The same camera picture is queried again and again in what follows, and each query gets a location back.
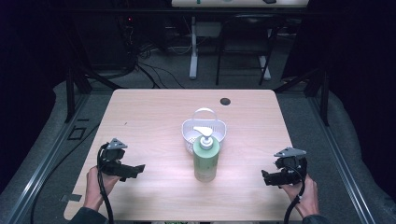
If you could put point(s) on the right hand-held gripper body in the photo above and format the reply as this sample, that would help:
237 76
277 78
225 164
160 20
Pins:
291 163

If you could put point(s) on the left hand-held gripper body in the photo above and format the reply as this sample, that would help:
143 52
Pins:
113 155

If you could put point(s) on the person's left hand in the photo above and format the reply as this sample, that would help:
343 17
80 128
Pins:
95 189

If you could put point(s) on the person's right hand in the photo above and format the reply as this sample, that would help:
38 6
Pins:
303 196

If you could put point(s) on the grey tape strip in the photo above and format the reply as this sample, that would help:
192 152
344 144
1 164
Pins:
71 197

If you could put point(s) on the white plastic basket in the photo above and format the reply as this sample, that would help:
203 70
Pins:
190 130

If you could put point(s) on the green pump bottle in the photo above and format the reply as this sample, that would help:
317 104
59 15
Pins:
205 161

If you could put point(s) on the black metal stand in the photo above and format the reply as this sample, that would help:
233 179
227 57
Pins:
71 93
323 96

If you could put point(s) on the black chair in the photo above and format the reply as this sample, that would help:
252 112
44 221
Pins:
243 34

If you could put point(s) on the white background desk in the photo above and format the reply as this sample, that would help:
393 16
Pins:
236 3

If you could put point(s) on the aluminium floor rail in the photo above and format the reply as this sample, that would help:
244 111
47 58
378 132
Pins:
40 165
342 161

